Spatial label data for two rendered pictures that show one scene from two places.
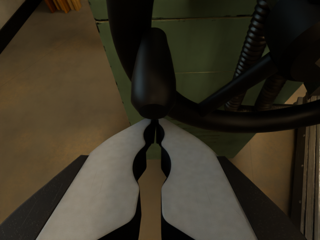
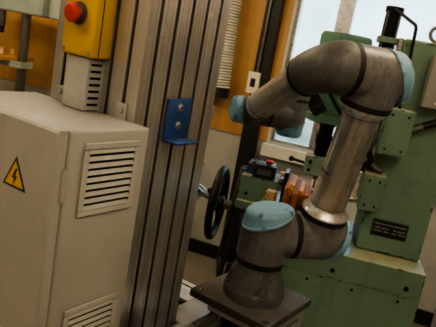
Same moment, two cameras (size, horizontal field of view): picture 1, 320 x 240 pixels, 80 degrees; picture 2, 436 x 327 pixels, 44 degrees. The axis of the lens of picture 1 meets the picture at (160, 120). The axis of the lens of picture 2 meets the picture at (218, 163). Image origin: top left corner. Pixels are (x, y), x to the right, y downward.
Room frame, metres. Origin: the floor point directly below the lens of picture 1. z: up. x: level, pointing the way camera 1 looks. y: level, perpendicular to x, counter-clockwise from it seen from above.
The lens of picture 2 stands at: (0.37, -2.08, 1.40)
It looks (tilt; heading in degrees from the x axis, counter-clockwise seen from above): 12 degrees down; 98
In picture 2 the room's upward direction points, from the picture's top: 10 degrees clockwise
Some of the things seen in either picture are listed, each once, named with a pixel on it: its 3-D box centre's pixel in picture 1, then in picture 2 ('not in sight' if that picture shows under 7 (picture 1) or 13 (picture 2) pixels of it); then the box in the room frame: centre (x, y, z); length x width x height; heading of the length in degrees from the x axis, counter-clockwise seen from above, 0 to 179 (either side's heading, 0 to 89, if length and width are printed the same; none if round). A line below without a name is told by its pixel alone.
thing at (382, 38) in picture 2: not in sight; (390, 33); (0.59, -0.13, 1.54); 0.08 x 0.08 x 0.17; 88
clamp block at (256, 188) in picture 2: not in sight; (259, 185); (0.26, -0.13, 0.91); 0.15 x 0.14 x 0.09; 88
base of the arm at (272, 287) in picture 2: not in sight; (256, 275); (0.34, -0.84, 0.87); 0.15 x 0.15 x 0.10
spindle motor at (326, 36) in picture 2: not in sight; (337, 79); (0.46, -0.13, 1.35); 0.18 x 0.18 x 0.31
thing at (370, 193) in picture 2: not in sight; (370, 190); (0.63, -0.29, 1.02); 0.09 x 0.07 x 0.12; 88
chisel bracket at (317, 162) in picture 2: not in sight; (322, 169); (0.48, -0.13, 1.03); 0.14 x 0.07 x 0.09; 178
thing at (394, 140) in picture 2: not in sight; (395, 132); (0.66, -0.29, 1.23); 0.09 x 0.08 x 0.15; 178
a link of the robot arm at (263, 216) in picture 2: not in sight; (268, 231); (0.34, -0.84, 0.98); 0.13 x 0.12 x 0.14; 27
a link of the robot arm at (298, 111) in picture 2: not in sight; (286, 116); (0.32, -0.55, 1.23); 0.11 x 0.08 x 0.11; 27
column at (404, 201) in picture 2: not in sight; (408, 148); (0.75, -0.14, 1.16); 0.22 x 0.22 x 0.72; 88
